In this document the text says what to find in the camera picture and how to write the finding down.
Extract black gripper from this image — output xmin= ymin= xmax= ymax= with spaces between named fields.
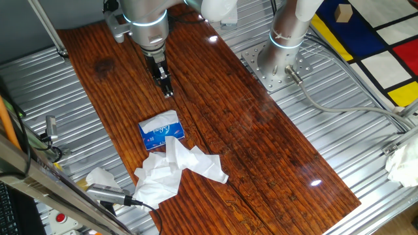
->
xmin=143 ymin=52 xmax=174 ymax=99

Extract white napkin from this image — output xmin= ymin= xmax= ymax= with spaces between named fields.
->
xmin=138 ymin=110 xmax=180 ymax=134
xmin=132 ymin=151 xmax=184 ymax=212
xmin=165 ymin=135 xmax=229 ymax=185

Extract crumpled white napkin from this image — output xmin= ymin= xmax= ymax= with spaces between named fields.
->
xmin=165 ymin=135 xmax=229 ymax=185
xmin=132 ymin=151 xmax=184 ymax=212

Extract blue tissue pack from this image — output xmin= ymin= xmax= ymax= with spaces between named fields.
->
xmin=137 ymin=116 xmax=185 ymax=151

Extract brown wooden board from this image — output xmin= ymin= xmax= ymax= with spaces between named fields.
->
xmin=57 ymin=3 xmax=362 ymax=235

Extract white tissue sheet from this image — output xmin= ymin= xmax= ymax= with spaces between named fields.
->
xmin=85 ymin=166 xmax=121 ymax=190

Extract thin metal pole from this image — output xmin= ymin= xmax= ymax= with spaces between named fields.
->
xmin=27 ymin=0 xmax=70 ymax=59

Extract orange pole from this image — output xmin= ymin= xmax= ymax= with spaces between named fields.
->
xmin=0 ymin=96 xmax=21 ymax=151

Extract grey box green red buttons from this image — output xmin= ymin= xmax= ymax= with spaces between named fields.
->
xmin=48 ymin=208 xmax=84 ymax=235

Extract small wooden cube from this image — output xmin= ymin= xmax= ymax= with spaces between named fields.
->
xmin=334 ymin=3 xmax=354 ymax=24

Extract black keyboard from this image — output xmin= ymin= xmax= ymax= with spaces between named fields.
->
xmin=0 ymin=181 xmax=20 ymax=235

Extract colourful checked mat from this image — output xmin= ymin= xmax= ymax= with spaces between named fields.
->
xmin=310 ymin=0 xmax=418 ymax=108

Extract white crumpled cloth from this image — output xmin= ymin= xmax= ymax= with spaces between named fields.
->
xmin=385 ymin=143 xmax=418 ymax=189

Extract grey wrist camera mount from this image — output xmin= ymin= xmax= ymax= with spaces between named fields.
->
xmin=103 ymin=0 xmax=132 ymax=44

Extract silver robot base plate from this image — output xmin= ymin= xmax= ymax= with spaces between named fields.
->
xmin=241 ymin=40 xmax=314 ymax=93

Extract small grey camera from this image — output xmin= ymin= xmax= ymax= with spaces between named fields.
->
xmin=44 ymin=115 xmax=59 ymax=143

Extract silver finned camera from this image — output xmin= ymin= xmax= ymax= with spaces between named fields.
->
xmin=85 ymin=183 xmax=133 ymax=207

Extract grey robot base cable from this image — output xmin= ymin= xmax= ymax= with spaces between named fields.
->
xmin=284 ymin=64 xmax=415 ymax=130

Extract black camera cable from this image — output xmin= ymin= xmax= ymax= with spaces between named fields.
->
xmin=130 ymin=197 xmax=163 ymax=235

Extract metal camera bracket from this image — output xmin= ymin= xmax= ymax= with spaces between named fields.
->
xmin=99 ymin=200 xmax=118 ymax=217

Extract metal frame beam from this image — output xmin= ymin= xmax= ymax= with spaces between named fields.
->
xmin=0 ymin=132 xmax=133 ymax=235

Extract aluminium frame profile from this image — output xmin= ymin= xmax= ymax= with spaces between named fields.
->
xmin=393 ymin=97 xmax=418 ymax=119
xmin=381 ymin=125 xmax=418 ymax=156

